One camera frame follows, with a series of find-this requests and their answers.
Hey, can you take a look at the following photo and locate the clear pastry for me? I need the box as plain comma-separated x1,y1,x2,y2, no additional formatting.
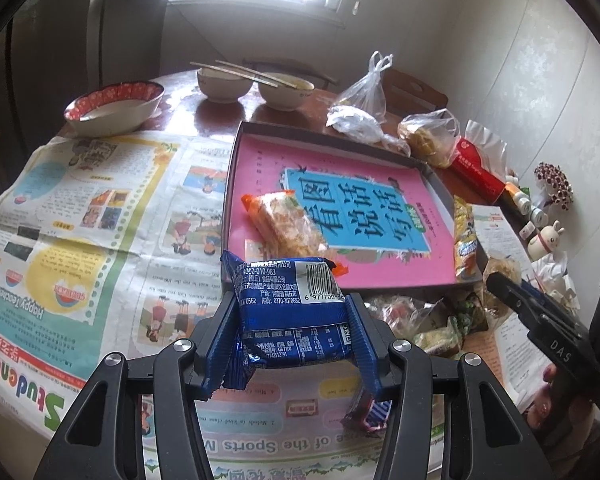
483,257,522,320

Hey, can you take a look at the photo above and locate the yellow cartoon snack packet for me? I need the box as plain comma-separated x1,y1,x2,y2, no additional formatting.
454,196,479,283

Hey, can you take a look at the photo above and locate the Snickers bar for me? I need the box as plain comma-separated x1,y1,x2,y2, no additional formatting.
341,389,392,434

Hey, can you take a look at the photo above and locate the blue biscuit packet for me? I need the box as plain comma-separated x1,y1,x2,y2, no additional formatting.
200,250,352,398

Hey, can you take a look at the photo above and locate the orange cracker packet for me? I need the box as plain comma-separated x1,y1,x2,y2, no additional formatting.
242,190,349,278

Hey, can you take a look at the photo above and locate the plastic bag of fried snacks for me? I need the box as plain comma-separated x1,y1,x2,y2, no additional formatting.
398,108,460,168

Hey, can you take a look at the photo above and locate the person's right hand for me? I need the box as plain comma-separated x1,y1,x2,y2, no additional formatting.
524,364,595,465

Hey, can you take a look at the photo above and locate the crumpled white tissue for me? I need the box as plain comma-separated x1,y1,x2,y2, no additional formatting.
531,250,580,314

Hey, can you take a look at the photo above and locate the right newspaper sheet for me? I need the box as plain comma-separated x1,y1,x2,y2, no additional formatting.
471,202,556,411

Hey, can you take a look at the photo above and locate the rabbit figurine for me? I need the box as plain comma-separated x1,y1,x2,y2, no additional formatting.
527,220,565,261

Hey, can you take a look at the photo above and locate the small white bottle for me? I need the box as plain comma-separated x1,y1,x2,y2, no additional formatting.
529,207,548,230

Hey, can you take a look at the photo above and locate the green wrapped snack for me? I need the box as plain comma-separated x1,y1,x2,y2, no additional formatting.
414,326,463,358

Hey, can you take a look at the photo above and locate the orange capped bottle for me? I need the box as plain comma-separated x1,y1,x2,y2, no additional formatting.
505,182,532,216

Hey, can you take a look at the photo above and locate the red flower decoration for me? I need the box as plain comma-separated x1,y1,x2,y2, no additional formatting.
533,162,574,210

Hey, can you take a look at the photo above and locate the round cookie clear wrapper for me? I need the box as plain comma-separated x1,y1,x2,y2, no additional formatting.
365,295,441,340

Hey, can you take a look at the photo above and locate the red tissue pack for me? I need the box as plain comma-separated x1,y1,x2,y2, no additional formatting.
451,119,507,204

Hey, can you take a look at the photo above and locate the pink and blue book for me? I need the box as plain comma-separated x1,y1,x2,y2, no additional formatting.
226,135,458,286

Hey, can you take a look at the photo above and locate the student newspaper sheet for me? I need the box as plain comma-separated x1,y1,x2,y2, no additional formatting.
0,132,381,479

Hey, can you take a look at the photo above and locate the wooden chair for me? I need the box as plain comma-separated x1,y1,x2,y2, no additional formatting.
382,68,449,117

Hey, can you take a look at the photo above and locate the crumpled white plastic bag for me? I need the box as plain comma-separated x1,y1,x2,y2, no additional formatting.
326,105,411,156

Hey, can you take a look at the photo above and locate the tall clear plastic bag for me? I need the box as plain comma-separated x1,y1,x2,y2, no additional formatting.
332,51,393,124

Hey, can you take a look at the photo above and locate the grey cardboard box tray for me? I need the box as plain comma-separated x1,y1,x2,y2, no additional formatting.
220,120,489,294

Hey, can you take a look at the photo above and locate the red rimmed bowl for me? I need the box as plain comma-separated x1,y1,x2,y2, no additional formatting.
64,81,164,139

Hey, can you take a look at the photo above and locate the right white bowl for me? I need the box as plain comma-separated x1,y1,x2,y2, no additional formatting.
258,73,315,112

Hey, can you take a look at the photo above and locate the white bowl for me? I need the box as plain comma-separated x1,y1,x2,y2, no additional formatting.
197,67,252,104
258,73,315,112

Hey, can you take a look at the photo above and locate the left white bowl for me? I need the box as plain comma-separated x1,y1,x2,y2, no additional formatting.
197,67,252,104

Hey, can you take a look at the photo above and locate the black refrigerator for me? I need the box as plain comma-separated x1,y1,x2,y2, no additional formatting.
0,0,166,188

